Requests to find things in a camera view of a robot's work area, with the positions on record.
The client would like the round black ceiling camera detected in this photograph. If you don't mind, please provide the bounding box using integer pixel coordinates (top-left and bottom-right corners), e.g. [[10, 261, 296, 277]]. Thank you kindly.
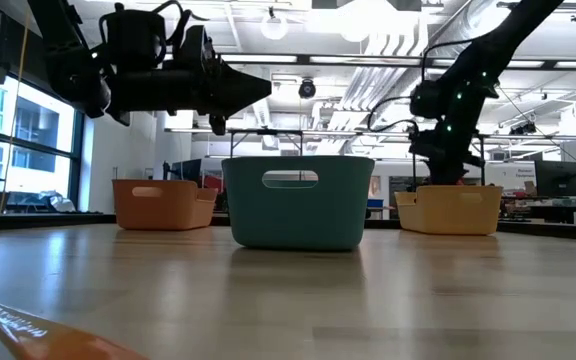
[[297, 78, 318, 100]]

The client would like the large black computer monitor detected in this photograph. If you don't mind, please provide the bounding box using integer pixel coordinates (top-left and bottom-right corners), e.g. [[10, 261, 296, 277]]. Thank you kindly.
[[534, 159, 576, 198]]

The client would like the black overhead light bar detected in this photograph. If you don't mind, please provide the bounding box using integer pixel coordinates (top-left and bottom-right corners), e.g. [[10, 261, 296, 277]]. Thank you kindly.
[[217, 52, 576, 71]]

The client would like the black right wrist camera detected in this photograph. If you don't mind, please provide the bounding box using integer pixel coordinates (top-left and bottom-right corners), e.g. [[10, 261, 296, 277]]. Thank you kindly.
[[410, 79, 444, 121]]

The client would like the teal plastic bin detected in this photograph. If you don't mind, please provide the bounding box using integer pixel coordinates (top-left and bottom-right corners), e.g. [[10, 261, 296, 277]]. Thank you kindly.
[[221, 155, 376, 252]]

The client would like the large orange-handled clear fork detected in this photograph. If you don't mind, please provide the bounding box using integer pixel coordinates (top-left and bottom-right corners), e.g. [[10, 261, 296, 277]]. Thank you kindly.
[[0, 288, 149, 360]]

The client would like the yellow plastic bin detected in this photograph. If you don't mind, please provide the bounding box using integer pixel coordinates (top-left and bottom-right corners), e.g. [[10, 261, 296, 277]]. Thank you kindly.
[[395, 185, 504, 236]]

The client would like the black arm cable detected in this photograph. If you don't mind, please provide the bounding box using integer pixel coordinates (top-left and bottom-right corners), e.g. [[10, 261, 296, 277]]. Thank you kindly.
[[367, 39, 474, 134], [165, 0, 209, 34]]

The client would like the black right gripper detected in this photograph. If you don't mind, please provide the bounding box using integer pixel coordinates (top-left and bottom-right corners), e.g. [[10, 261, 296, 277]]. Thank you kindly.
[[410, 119, 484, 186]]

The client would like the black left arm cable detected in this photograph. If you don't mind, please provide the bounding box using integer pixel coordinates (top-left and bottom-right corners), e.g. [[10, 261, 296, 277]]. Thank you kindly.
[[165, 0, 209, 34]]

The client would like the narrow black metal frame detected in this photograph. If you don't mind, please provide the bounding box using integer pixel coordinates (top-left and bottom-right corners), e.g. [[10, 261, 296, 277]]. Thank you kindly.
[[227, 128, 305, 159]]

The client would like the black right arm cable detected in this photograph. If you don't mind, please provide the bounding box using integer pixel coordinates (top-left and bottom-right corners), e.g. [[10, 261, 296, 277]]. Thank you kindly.
[[367, 39, 474, 134]]

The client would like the small black track spotlight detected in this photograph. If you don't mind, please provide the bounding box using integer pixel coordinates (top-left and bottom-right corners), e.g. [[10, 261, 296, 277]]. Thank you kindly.
[[510, 121, 538, 136]]

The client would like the orange plastic bin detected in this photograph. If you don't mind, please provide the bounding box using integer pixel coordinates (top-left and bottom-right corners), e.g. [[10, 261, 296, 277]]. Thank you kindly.
[[112, 179, 219, 232]]

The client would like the white ring ceiling lamp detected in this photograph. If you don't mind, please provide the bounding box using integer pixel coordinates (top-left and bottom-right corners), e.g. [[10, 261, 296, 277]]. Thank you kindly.
[[259, 5, 290, 42]]

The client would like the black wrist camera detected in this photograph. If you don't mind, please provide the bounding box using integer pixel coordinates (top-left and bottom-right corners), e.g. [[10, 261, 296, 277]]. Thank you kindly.
[[100, 9, 167, 71], [410, 79, 444, 121]]

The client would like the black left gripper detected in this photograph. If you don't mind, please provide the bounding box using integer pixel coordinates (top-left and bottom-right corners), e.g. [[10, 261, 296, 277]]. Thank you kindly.
[[107, 27, 273, 136]]

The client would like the yellow hanging rope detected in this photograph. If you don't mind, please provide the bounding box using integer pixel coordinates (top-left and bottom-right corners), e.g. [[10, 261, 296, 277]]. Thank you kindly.
[[0, 9, 32, 215]]

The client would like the crumpled silver plastic sheet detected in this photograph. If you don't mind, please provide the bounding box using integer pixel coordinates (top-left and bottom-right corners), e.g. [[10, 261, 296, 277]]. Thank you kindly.
[[42, 192, 77, 214]]

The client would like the small black computer monitor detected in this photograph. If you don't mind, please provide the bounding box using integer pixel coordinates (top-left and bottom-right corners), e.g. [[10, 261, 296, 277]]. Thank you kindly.
[[169, 158, 203, 189]]

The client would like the dark office desk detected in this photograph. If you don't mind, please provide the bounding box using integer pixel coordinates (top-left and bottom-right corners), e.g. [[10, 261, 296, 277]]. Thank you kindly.
[[527, 203, 576, 225]]

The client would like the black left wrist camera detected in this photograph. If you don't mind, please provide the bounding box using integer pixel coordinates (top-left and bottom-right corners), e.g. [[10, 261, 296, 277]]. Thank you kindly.
[[100, 9, 167, 71]]

